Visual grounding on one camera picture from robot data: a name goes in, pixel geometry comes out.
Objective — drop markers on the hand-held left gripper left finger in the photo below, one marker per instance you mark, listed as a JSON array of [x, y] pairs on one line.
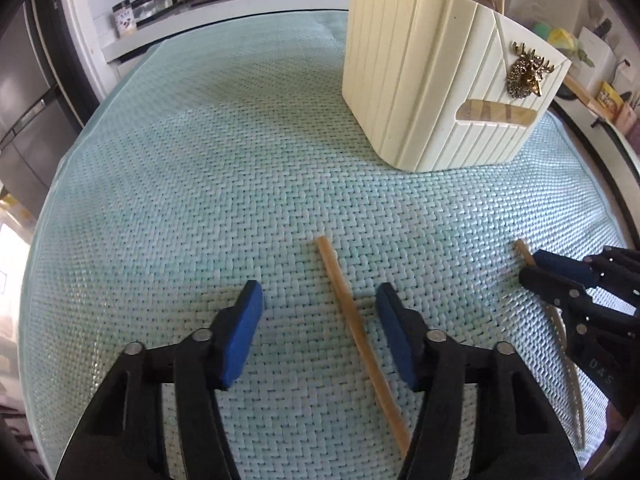
[[244, 332]]

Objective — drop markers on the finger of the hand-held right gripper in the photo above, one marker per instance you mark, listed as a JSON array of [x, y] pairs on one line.
[[547, 282], [560, 264]]

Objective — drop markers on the cream ribbed utensil holder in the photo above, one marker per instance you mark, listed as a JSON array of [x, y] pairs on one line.
[[425, 85]]

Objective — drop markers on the steel refrigerator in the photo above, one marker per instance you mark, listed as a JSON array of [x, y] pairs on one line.
[[25, 85]]

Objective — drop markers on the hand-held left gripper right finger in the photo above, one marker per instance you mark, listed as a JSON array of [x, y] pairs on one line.
[[397, 340]]

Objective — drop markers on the light blue woven mat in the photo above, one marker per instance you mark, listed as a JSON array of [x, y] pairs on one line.
[[200, 160]]

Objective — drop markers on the white paper box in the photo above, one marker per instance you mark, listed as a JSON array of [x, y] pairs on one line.
[[597, 52]]

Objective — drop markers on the wooden cutting board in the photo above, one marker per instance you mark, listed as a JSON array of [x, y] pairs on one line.
[[582, 96]]

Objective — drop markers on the yellow packet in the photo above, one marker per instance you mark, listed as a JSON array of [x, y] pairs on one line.
[[611, 100]]

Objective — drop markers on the clear plastic container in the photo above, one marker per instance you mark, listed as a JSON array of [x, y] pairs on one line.
[[150, 9]]

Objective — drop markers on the white kitchen counter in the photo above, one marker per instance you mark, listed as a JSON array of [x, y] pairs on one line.
[[165, 35]]

